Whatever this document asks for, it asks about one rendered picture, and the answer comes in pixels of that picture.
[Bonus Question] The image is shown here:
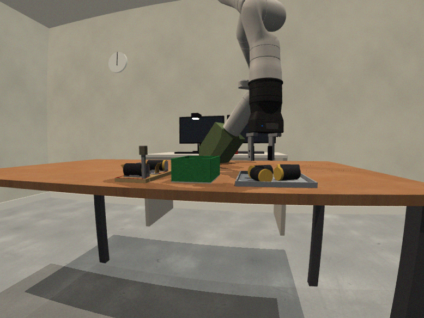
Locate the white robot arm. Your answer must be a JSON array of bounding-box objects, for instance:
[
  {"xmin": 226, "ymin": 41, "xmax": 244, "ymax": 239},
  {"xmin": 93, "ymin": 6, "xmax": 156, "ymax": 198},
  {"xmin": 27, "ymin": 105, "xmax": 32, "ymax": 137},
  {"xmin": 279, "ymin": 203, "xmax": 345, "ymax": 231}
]
[{"xmin": 218, "ymin": 0, "xmax": 286, "ymax": 137}]

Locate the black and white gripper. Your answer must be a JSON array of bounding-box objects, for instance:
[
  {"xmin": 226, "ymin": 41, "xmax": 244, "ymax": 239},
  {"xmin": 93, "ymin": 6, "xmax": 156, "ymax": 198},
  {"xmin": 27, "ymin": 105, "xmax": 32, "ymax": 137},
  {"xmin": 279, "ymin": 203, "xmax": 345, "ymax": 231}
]
[{"xmin": 238, "ymin": 56, "xmax": 284, "ymax": 161}]

